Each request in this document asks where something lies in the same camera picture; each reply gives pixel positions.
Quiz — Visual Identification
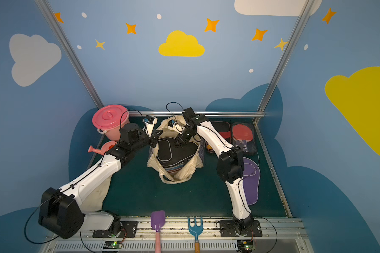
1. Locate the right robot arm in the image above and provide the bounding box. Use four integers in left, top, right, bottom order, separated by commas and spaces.
175, 108, 254, 233

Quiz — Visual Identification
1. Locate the purple paddle case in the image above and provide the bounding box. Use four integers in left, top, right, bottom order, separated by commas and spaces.
243, 158, 260, 206

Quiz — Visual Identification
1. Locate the aluminium back rail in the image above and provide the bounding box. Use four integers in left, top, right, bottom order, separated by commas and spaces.
129, 110, 265, 118

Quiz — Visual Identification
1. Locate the circuit board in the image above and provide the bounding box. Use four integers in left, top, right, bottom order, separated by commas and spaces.
103, 241, 123, 250
236, 240, 256, 253

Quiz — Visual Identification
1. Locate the purple toy shovel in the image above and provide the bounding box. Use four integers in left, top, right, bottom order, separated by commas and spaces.
151, 210, 165, 253

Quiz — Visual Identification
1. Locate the pink bucket with lid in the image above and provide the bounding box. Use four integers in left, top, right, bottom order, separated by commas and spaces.
92, 104, 129, 142

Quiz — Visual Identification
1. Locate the black white-piped paddle case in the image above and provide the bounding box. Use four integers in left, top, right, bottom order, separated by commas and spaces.
156, 137, 198, 170

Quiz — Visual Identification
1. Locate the cream work glove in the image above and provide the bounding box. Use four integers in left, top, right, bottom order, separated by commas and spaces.
80, 175, 113, 211

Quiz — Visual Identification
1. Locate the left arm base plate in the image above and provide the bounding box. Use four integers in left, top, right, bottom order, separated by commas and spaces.
92, 220, 138, 238

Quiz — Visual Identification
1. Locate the right circuit board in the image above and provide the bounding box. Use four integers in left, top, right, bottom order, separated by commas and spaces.
236, 240, 256, 253

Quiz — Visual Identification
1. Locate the black red paddle case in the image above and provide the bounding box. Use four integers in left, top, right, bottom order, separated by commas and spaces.
208, 121, 232, 144

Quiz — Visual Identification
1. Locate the left circuit board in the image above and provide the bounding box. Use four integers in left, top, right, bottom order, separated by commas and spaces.
103, 241, 123, 250

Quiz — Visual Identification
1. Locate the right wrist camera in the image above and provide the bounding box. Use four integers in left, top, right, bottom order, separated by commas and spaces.
167, 120, 183, 133

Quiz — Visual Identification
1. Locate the teal toy rake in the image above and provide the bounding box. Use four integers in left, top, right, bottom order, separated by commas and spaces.
188, 217, 203, 253

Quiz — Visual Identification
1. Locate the clear-packaged red paddle set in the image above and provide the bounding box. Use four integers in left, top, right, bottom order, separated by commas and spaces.
231, 122, 257, 156

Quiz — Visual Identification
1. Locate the pink watering can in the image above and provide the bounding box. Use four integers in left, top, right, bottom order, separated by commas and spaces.
88, 141, 117, 156

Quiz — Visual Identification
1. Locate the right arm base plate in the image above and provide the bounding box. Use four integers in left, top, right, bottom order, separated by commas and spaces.
216, 220, 263, 237

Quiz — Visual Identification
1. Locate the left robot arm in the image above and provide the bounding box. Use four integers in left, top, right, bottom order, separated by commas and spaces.
38, 123, 163, 239

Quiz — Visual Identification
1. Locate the cream canvas tote bag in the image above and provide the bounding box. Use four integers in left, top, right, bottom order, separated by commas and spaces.
147, 116, 206, 184

